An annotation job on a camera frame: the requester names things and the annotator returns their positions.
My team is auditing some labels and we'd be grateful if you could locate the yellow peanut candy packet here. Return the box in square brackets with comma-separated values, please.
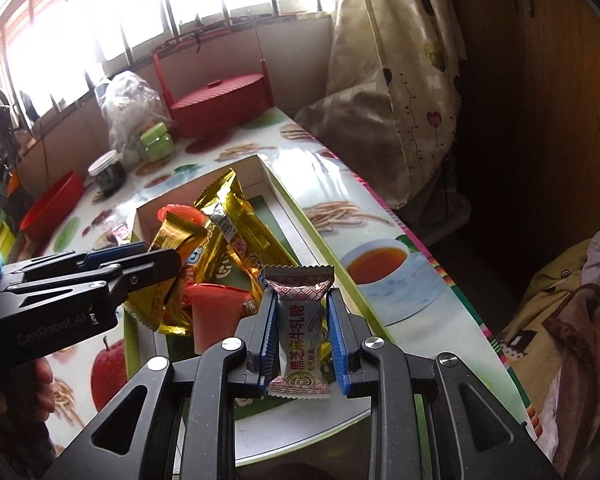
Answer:
[124, 222, 208, 336]

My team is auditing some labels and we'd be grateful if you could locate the red lidded jelly cup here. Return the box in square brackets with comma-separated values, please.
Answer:
[156, 204, 208, 226]

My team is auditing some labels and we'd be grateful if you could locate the pink jelly cup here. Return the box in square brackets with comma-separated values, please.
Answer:
[183, 283, 257, 354]

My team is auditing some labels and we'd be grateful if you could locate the long gold snack bar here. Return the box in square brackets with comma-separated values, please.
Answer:
[194, 168, 298, 304]

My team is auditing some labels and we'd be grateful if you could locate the white red nougat packet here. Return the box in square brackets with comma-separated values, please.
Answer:
[263, 266, 335, 400]

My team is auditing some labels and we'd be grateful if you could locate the gold snack packet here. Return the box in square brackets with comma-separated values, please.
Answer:
[180, 222, 226, 286]

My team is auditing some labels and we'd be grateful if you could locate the left hand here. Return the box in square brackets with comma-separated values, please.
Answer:
[0, 358, 55, 422]

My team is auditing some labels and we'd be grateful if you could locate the red oval bowl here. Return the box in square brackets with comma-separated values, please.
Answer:
[20, 171, 84, 244]

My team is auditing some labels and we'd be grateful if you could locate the green white cardboard box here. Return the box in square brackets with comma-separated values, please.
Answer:
[133, 155, 380, 469]

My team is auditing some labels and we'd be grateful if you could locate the dark jar with white lid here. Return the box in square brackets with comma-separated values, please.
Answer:
[87, 150, 126, 196]

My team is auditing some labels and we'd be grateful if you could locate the green plastic jar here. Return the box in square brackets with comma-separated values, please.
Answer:
[138, 122, 174, 162]

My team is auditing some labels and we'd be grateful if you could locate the clear plastic bag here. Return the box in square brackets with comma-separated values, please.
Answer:
[94, 70, 173, 154]

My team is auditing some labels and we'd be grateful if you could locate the brown bag on chair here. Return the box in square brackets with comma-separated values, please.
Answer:
[499, 199, 600, 480]

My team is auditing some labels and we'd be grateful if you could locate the cream patterned curtain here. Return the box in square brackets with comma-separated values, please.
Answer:
[296, 0, 465, 209]

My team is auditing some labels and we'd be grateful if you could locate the red basket with handle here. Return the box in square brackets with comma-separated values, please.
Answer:
[151, 20, 275, 140]

